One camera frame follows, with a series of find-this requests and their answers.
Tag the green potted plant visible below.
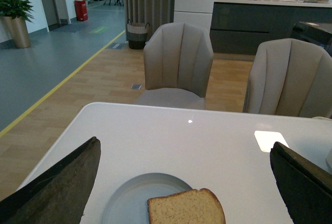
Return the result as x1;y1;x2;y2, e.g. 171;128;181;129
1;0;34;49

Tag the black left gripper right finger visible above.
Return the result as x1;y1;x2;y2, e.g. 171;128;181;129
270;142;331;223

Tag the beige chair on left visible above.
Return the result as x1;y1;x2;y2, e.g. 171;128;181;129
135;22;214;110

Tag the dark grey kitchen counter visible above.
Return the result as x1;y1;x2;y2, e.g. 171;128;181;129
210;0;331;54

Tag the black appliance box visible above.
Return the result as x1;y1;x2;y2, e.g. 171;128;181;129
290;22;331;55

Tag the woven laundry basket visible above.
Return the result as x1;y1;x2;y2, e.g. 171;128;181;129
127;19;150;50

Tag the slice of toast bread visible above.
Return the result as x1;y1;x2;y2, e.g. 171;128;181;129
147;188;226;223

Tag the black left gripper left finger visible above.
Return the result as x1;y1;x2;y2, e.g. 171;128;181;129
1;137;101;223

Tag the light blue round plate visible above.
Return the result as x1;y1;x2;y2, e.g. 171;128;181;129
102;173;192;223

